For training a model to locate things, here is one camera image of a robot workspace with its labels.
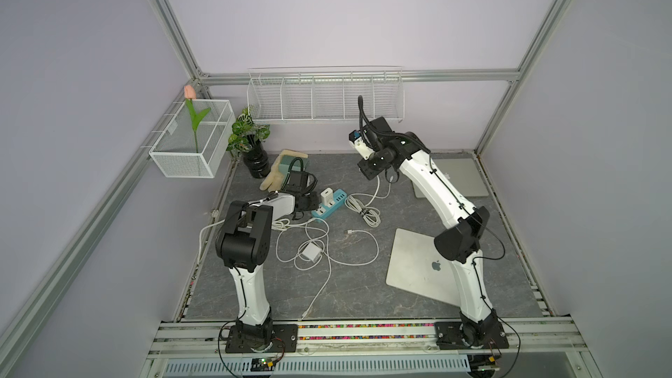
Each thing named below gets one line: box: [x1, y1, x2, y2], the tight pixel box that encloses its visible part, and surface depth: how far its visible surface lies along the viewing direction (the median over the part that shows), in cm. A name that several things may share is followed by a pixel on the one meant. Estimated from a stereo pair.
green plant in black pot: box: [226, 106, 271, 179], surface depth 96 cm
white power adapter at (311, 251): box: [301, 242, 322, 264], surface depth 91 cm
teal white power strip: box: [311, 189, 348, 220], surface depth 101 cm
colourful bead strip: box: [298, 323, 435, 341], surface depth 77 cm
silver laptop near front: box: [385, 228, 462, 307], surface depth 87 cm
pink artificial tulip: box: [183, 84, 211, 154], surface depth 85 cm
